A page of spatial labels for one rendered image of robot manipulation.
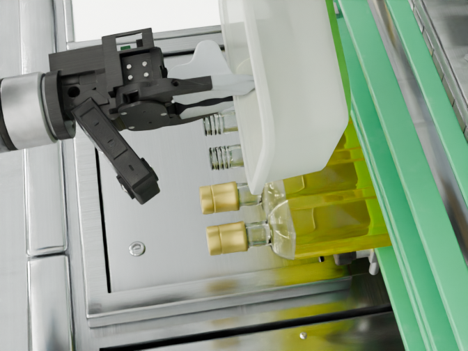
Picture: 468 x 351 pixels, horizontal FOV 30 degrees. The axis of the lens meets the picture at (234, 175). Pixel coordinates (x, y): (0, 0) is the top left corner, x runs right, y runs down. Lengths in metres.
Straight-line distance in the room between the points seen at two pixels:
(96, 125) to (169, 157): 0.39
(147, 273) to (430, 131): 0.41
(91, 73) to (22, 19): 0.57
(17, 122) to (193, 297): 0.35
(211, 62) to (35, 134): 0.19
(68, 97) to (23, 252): 0.36
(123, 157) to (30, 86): 0.12
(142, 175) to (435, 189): 0.29
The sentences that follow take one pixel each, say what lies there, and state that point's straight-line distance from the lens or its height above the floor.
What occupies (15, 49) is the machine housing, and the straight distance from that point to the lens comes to 1.45.
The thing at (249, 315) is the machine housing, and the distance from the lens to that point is 1.13.
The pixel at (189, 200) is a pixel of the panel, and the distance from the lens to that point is 1.19.
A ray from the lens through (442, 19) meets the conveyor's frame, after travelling 1.04.
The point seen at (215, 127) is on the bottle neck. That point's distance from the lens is 1.10.
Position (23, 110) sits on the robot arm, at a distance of 0.88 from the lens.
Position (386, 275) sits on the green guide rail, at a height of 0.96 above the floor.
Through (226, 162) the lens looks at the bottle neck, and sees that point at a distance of 1.06.
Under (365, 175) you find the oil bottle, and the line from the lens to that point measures 1.03.
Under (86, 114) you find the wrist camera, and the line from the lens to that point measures 0.87.
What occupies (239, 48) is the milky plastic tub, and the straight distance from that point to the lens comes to 0.90.
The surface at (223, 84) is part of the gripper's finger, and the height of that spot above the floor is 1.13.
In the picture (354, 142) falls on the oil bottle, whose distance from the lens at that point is 1.06.
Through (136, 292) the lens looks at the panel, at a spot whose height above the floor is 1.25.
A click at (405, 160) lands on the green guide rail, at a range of 0.92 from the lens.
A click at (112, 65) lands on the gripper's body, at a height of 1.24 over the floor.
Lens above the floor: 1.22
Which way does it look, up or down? 5 degrees down
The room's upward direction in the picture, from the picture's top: 98 degrees counter-clockwise
